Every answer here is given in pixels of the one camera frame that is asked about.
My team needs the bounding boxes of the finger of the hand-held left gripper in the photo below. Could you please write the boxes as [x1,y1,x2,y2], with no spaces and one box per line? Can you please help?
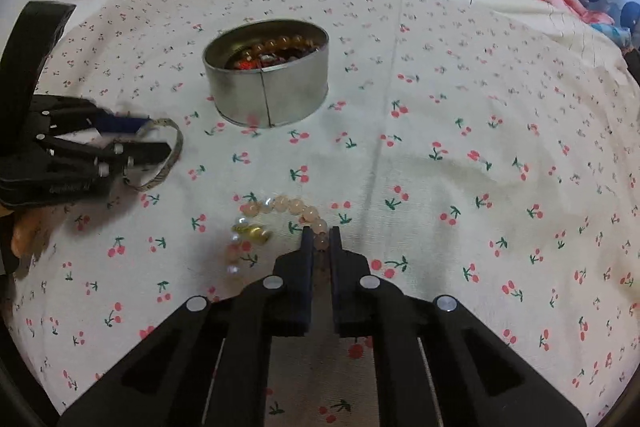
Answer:
[36,96,152,134]
[39,136,172,178]

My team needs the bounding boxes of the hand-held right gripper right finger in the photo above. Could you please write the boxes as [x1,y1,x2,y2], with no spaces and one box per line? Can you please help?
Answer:
[327,226,586,427]

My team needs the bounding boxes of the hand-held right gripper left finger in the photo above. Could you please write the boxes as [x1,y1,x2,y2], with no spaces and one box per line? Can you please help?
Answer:
[57,226,317,427]

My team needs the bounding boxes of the silver bangle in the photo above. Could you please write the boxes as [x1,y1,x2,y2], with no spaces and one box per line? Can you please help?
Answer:
[122,117,185,193]

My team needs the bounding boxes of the pink bead bracelet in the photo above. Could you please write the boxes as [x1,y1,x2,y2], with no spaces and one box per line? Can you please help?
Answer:
[225,193,332,279]

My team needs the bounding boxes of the round metal tin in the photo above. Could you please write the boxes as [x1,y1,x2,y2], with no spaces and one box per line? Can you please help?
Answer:
[202,19,330,128]

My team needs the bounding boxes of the amber bead bracelet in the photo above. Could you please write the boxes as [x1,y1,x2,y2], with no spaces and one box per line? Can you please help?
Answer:
[239,33,321,62]

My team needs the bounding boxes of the person's left hand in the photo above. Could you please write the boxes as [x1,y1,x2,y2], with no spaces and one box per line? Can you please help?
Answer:
[10,207,50,259]

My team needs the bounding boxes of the cherry print bedsheet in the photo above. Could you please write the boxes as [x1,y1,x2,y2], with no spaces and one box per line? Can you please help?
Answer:
[10,0,640,427]

